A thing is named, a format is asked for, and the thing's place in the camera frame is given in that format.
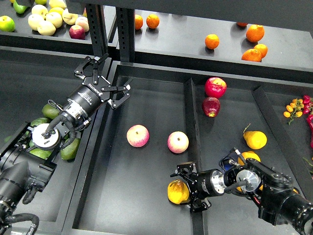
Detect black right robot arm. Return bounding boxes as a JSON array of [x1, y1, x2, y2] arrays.
[[171, 148, 313, 235]]

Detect orange cherry tomato bunch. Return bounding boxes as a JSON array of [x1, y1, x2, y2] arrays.
[[283, 98, 304, 125]]

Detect black centre tray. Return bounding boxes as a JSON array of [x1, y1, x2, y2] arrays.
[[63, 61, 313, 235]]

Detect pink apple right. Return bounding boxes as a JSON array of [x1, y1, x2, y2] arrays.
[[167, 131, 189, 154]]

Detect pale yellow pear front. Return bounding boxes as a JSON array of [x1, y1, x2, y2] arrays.
[[37, 21, 56, 36]]

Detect bright red apple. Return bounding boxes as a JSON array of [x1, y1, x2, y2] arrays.
[[204, 77, 227, 98]]

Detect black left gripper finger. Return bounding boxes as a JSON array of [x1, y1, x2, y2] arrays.
[[74, 53, 109, 82], [100, 78, 133, 109]]

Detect black tray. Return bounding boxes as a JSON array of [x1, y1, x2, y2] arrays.
[[0, 47, 105, 235], [63, 61, 313, 235]]

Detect green avocado under arm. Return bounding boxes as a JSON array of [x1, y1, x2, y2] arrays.
[[29, 148, 52, 160]]

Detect large orange on shelf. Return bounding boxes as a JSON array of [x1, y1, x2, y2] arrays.
[[246, 24, 265, 43]]

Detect yellow pear with brown top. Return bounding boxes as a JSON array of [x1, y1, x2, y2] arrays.
[[167, 180, 189, 205]]

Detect black left tray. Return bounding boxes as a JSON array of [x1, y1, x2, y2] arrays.
[[0, 47, 105, 235]]

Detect orange post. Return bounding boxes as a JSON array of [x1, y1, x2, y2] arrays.
[[146, 14, 160, 29], [134, 14, 143, 30]]

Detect black shelf post right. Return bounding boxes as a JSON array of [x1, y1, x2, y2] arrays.
[[115, 7, 135, 62]]

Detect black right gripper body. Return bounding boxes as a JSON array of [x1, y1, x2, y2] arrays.
[[188, 169, 224, 204]]

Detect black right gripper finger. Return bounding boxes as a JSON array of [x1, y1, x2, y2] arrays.
[[186, 197, 212, 212], [170, 162, 197, 183]]

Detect red chili peppers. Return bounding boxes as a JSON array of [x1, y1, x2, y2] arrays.
[[303, 95, 313, 148]]

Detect pink apple left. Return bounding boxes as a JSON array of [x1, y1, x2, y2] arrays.
[[126, 124, 150, 147]]

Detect pink apple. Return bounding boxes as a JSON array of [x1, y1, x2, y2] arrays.
[[167, 131, 189, 154], [126, 124, 150, 147]]

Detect pale yellow pear left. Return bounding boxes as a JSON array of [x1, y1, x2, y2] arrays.
[[28, 14, 44, 31]]

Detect orange on shelf centre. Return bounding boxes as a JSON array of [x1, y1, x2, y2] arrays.
[[205, 34, 220, 49]]

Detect dark green avocado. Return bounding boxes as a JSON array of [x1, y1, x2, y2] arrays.
[[42, 104, 61, 119]]

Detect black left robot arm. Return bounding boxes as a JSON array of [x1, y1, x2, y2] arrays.
[[0, 54, 131, 235]]

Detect green apple on shelf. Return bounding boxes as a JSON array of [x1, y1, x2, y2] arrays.
[[0, 15, 15, 32]]

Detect orange front right shelf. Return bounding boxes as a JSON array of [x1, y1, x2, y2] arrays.
[[241, 49, 262, 62]]

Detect orange near post right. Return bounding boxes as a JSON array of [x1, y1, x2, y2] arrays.
[[146, 14, 160, 29]]

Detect dark red apple on shelf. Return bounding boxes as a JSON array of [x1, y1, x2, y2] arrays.
[[69, 24, 86, 40]]

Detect black shelf post left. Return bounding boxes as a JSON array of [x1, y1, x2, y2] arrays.
[[86, 3, 108, 57]]

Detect yellow pear upper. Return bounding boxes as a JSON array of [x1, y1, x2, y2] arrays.
[[243, 124, 268, 150]]

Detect pale yellow pear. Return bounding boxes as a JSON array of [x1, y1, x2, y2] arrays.
[[28, 14, 44, 31], [37, 21, 56, 36]]

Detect orange near post left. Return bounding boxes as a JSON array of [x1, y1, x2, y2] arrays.
[[134, 14, 143, 30]]

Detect yellow pear middle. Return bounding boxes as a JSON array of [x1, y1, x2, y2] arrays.
[[238, 151, 261, 165]]

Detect black shelf post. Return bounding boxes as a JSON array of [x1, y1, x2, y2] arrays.
[[86, 3, 108, 57], [115, 7, 135, 62]]

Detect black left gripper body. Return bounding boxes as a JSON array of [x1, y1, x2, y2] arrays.
[[66, 79, 115, 117]]

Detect orange behind front one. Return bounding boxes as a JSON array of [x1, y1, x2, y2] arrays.
[[254, 44, 268, 58]]

